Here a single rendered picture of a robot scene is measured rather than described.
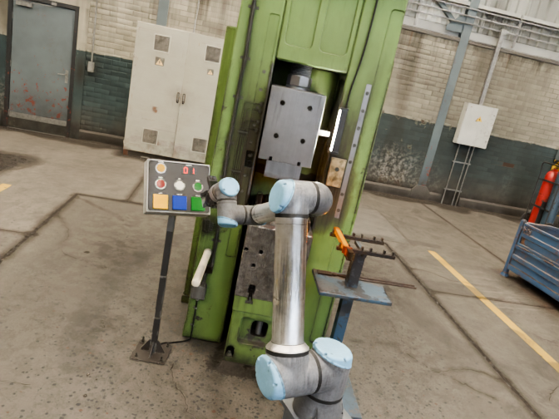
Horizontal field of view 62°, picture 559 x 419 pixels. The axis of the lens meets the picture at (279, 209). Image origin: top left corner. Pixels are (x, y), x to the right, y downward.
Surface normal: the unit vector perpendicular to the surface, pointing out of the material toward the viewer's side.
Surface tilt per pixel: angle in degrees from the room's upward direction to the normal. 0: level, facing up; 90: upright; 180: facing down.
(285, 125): 90
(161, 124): 90
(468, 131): 90
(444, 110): 90
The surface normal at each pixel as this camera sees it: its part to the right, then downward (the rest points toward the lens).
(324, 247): 0.00, 0.28
